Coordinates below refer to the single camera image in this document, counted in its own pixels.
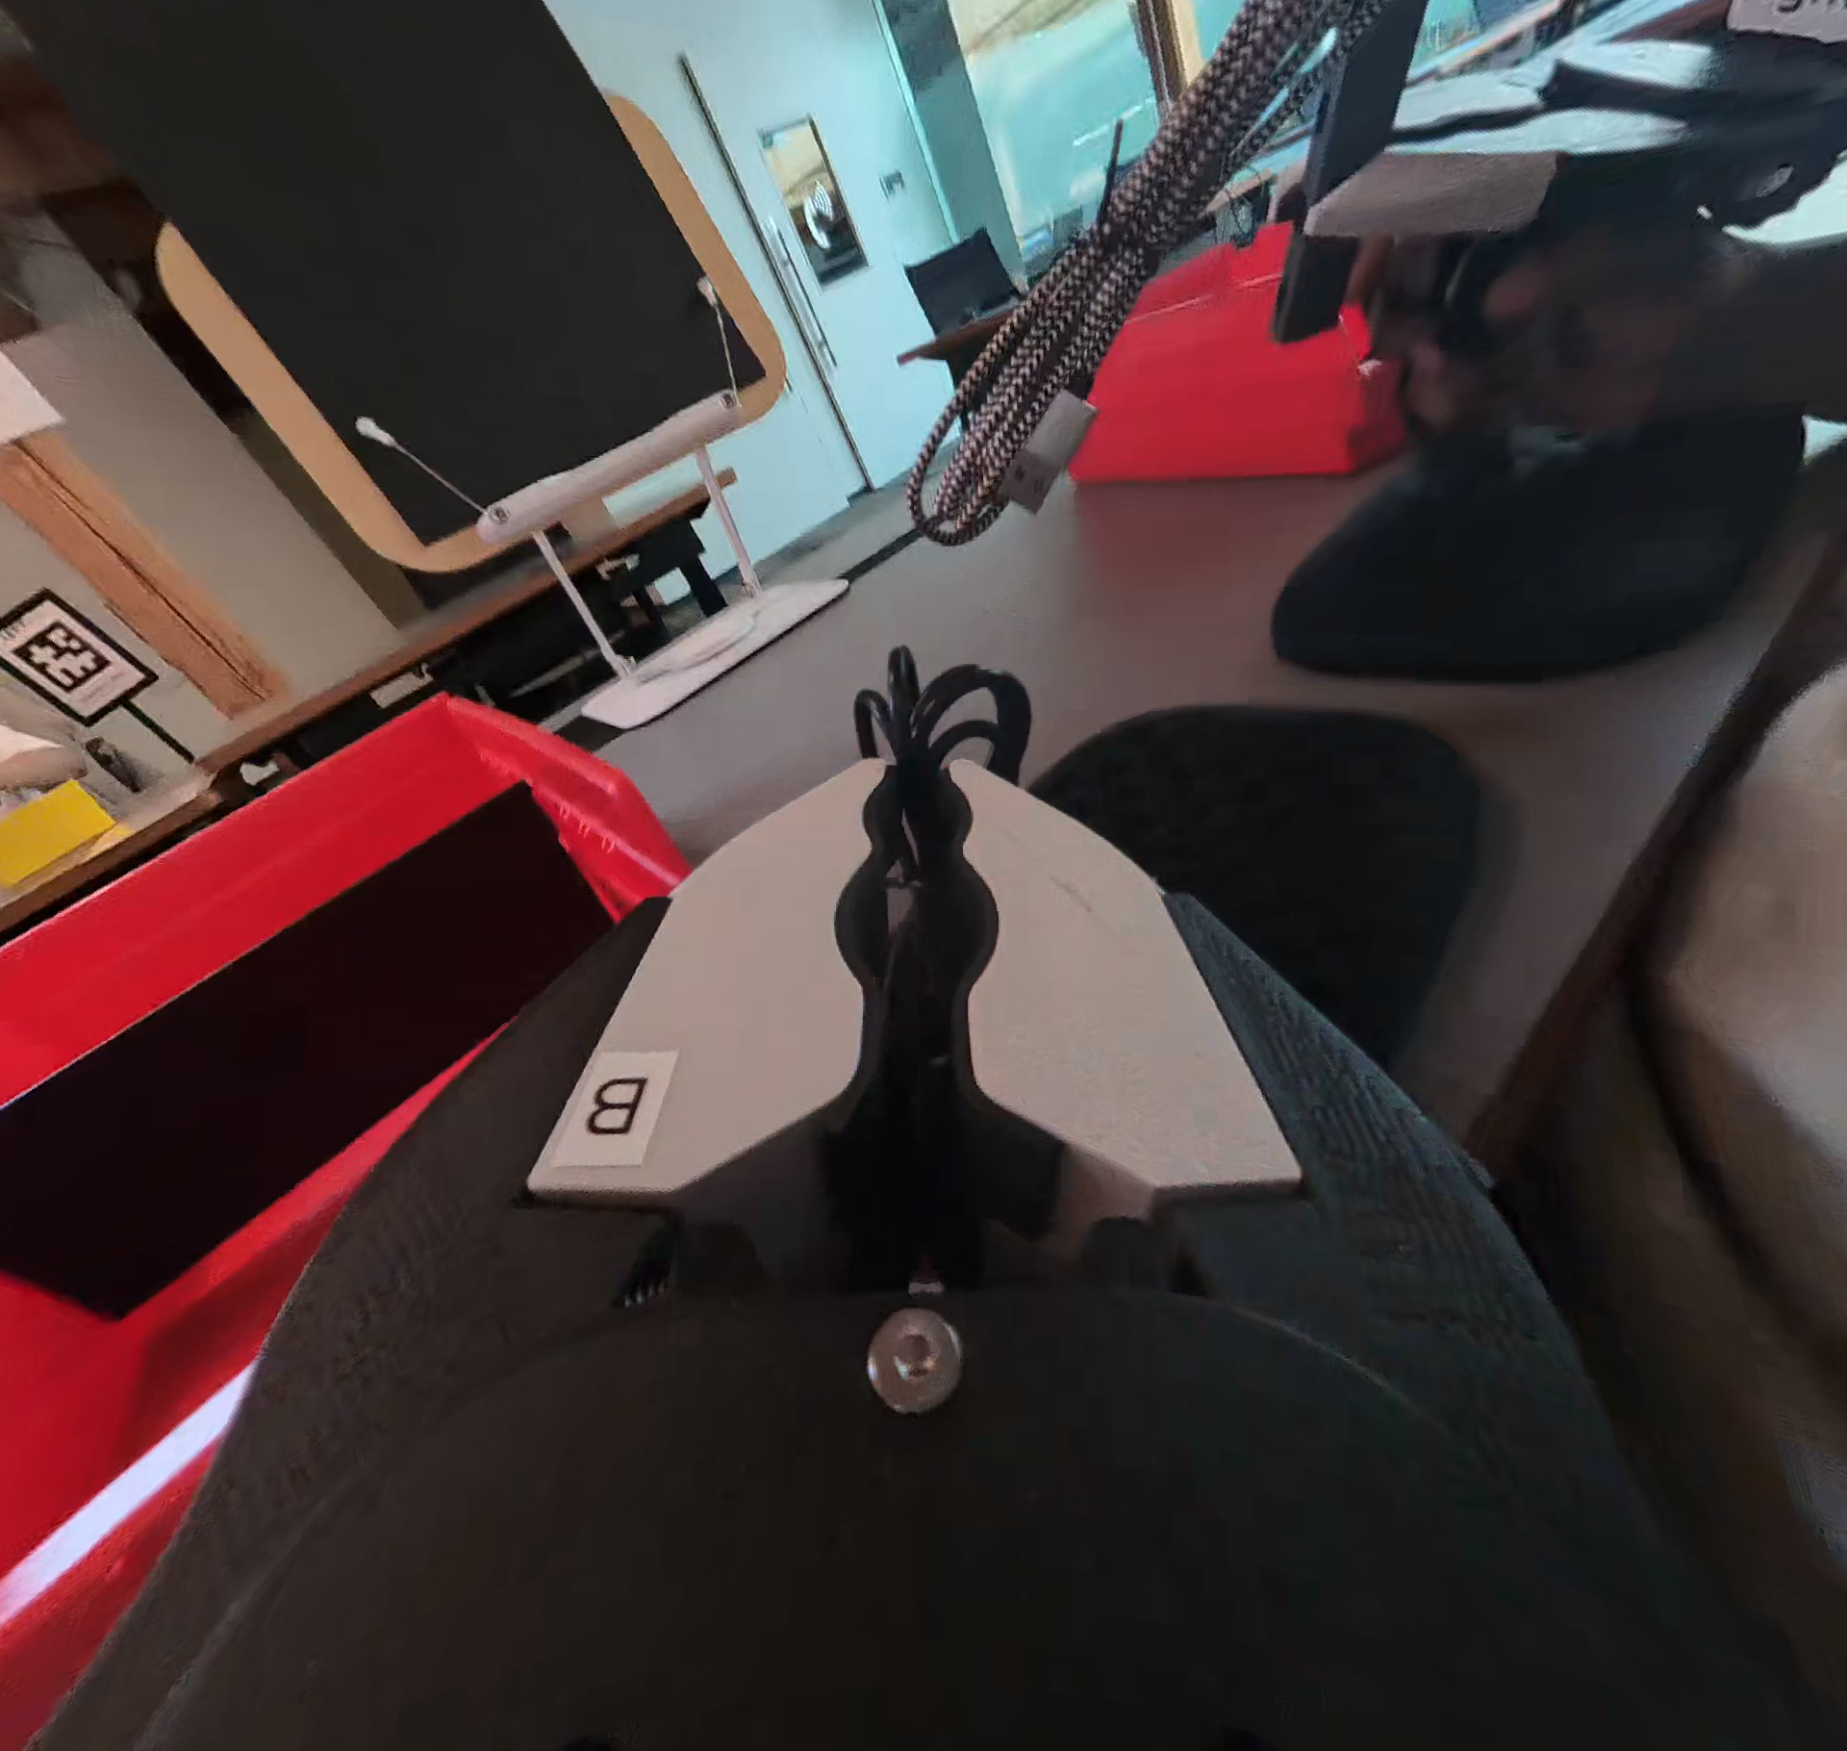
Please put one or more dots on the white panel stand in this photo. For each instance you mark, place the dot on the white panel stand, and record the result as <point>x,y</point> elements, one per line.
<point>679,669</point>

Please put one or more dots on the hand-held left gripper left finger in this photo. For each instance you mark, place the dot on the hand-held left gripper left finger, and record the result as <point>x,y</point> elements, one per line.
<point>722,1030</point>

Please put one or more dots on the black panel with wooden edge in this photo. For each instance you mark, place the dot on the black panel with wooden edge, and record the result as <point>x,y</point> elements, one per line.
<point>360,193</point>

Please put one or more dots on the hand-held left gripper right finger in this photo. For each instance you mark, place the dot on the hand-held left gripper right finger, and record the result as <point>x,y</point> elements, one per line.
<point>1113,1030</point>

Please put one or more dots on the wall picture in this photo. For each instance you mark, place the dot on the wall picture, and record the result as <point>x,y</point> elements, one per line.
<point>815,206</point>

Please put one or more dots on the black and white marker sign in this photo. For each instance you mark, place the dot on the black and white marker sign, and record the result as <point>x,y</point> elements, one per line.
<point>66,653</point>

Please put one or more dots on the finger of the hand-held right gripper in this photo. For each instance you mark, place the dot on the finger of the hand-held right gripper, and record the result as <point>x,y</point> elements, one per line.
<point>1363,121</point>
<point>1441,193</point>

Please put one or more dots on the black padded wrist rest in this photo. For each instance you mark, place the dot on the black padded wrist rest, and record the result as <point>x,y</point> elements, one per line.
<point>1516,583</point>
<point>1268,826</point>

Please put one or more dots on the yellow item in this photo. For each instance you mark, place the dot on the yellow item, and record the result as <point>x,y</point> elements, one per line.
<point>50,834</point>

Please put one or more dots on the black office chair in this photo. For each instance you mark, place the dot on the black office chair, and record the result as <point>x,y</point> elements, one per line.
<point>961,282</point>

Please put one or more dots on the person's right hand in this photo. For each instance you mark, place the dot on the person's right hand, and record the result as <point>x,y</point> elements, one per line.
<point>1659,324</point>

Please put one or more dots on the red plastic bin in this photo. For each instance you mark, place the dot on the red plastic bin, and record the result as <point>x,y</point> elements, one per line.
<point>130,1432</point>
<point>1212,396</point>

